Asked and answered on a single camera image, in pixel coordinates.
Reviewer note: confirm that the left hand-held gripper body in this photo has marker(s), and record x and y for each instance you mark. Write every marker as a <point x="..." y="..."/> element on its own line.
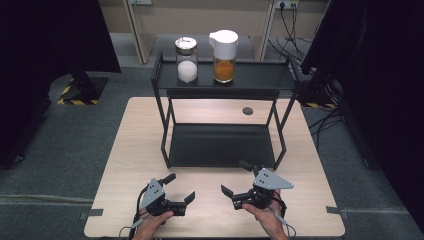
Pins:
<point x="151" y="195"/>

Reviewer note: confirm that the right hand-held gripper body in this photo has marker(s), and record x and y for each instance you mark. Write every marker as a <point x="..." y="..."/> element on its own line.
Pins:
<point x="266" y="181"/>

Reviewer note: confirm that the black metal rack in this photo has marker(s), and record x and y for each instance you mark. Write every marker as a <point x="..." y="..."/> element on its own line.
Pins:
<point x="220" y="146"/>

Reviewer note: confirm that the spice jar with white lid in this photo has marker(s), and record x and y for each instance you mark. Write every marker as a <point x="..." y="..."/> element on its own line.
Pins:
<point x="224" y="70"/>

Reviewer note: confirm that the glass jar with metal lid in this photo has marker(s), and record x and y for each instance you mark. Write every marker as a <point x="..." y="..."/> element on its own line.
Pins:
<point x="186" y="71"/>

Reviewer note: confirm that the person's left hand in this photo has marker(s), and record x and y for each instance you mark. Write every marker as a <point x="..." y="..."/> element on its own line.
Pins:
<point x="150" y="226"/>

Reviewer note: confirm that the person's right hand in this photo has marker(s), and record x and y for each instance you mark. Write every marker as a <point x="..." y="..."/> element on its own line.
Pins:
<point x="266" y="220"/>

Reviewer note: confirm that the grey tape strip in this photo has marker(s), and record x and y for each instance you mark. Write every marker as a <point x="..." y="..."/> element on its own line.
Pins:
<point x="91" y="213"/>
<point x="336" y="210"/>

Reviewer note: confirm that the black stand base striped tape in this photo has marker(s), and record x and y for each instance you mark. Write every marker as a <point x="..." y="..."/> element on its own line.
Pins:
<point x="83" y="90"/>
<point x="318" y="100"/>

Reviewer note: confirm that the black curtain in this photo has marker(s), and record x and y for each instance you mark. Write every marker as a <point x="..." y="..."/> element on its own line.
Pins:
<point x="50" y="50"/>
<point x="383" y="100"/>

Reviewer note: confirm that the white frame post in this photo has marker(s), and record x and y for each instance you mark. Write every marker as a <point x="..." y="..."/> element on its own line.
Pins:
<point x="136" y="33"/>
<point x="267" y="30"/>

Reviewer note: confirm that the white wall socket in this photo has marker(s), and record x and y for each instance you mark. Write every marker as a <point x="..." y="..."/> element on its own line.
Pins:
<point x="141" y="1"/>
<point x="286" y="4"/>

